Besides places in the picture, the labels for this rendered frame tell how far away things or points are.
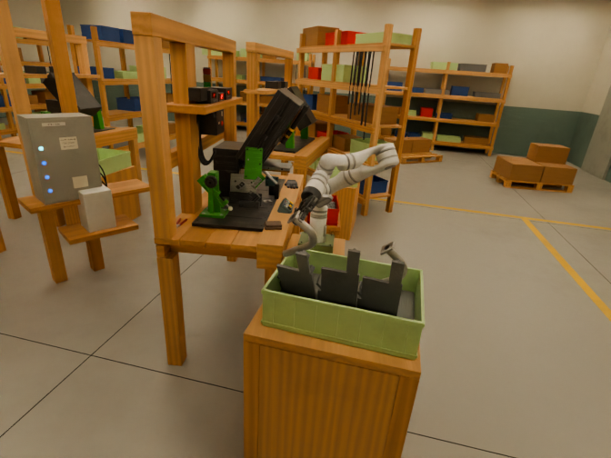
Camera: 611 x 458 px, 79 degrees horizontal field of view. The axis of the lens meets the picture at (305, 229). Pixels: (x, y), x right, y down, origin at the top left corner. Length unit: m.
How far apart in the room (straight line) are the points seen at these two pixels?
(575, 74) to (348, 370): 11.07
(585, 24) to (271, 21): 7.82
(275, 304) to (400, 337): 0.49
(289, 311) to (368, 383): 0.40
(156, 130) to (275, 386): 1.28
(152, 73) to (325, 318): 1.32
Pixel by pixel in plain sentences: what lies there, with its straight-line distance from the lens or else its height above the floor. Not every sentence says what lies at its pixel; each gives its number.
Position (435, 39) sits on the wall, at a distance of 11.29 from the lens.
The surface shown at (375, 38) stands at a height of 2.17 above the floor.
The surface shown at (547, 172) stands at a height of 0.35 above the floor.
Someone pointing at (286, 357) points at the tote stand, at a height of 0.72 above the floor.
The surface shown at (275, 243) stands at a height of 0.90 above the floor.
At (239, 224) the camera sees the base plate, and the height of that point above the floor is 0.90.
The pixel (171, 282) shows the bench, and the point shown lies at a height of 0.61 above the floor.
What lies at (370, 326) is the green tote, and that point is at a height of 0.90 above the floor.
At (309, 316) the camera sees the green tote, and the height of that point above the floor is 0.88.
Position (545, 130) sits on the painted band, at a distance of 11.94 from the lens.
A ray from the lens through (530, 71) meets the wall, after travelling 11.68.
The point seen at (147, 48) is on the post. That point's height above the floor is 1.80.
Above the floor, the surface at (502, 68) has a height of 2.12.
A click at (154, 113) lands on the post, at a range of 1.95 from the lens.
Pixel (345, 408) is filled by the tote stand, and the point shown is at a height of 0.53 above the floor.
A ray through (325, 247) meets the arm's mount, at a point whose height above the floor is 0.89.
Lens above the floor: 1.75
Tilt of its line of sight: 23 degrees down
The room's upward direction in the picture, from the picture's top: 4 degrees clockwise
